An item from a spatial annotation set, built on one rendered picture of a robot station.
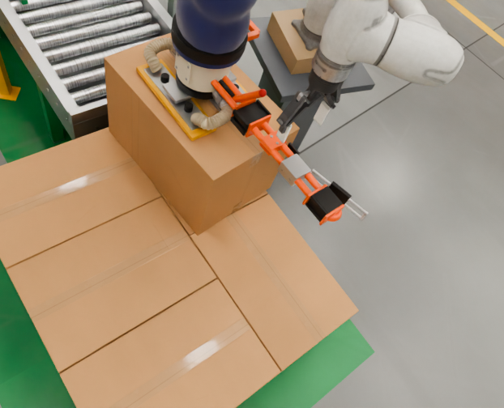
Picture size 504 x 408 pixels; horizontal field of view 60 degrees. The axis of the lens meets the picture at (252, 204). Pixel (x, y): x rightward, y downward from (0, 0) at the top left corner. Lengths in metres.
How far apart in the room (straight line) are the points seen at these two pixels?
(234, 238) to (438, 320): 1.36
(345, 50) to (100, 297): 1.12
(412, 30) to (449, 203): 2.20
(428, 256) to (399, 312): 0.43
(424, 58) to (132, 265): 1.16
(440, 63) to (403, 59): 0.07
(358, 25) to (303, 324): 1.10
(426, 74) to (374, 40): 0.13
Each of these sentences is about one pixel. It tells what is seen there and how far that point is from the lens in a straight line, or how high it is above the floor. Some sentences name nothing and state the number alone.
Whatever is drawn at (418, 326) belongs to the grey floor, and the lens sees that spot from 2.57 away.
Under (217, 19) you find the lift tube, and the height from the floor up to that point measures 1.32.
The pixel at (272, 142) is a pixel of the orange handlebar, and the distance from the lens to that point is 1.30.
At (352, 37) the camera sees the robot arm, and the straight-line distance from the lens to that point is 0.95.
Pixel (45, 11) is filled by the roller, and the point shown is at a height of 0.55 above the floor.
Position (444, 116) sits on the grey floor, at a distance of 3.58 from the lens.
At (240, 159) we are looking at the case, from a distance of 1.42.
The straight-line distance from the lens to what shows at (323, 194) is 1.24.
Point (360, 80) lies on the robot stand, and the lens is 2.19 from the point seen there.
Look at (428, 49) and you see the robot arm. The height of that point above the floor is 1.58.
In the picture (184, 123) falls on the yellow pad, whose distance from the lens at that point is 1.44.
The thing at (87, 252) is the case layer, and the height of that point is 0.54.
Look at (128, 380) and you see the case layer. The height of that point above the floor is 0.54.
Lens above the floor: 2.07
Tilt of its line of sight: 57 degrees down
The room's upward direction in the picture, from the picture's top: 25 degrees clockwise
